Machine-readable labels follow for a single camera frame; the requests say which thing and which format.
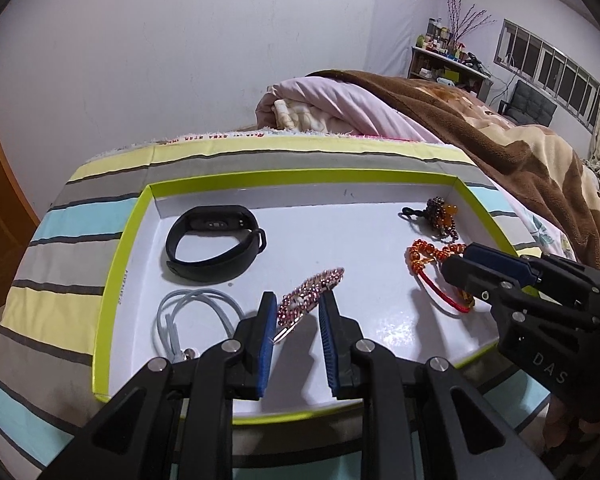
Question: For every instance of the wooden door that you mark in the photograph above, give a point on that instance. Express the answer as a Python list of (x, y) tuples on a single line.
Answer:
[(0, 210)]

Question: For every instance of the pink sequined hair clip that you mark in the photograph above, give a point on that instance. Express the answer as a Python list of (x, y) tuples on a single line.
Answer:
[(305, 292)]

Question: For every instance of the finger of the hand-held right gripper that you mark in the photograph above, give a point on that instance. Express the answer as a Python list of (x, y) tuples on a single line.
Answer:
[(500, 262), (472, 280)]

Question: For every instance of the striped bed sheet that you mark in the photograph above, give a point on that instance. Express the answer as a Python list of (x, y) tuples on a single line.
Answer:
[(55, 285)]

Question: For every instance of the cluttered wall shelf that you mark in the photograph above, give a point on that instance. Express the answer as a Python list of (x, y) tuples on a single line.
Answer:
[(430, 67)]

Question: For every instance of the purple flower branches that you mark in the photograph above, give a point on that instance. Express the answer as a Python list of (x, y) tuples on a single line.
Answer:
[(467, 22)]

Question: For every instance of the barred window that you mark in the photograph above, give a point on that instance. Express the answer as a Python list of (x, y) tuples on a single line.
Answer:
[(555, 67)]

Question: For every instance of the black fitness band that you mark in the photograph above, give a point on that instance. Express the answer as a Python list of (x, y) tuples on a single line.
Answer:
[(180, 267)]

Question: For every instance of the white tray with green rim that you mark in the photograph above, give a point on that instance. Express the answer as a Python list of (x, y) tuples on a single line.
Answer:
[(355, 220)]

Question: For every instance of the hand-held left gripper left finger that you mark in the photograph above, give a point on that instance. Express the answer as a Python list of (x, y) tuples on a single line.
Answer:
[(265, 350)]

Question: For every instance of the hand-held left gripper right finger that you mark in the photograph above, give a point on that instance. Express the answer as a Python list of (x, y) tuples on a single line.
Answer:
[(330, 350)]

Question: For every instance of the white fringed towel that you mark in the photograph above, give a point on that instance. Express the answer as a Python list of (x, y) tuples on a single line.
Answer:
[(220, 136)]

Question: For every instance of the brown fleece blanket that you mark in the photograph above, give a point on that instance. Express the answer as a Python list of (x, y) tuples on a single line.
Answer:
[(480, 120)]

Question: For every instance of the pale floral quilt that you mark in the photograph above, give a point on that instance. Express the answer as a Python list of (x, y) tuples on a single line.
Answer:
[(340, 105)]

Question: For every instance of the black chair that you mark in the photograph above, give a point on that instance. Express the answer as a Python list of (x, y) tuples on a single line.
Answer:
[(530, 105)]

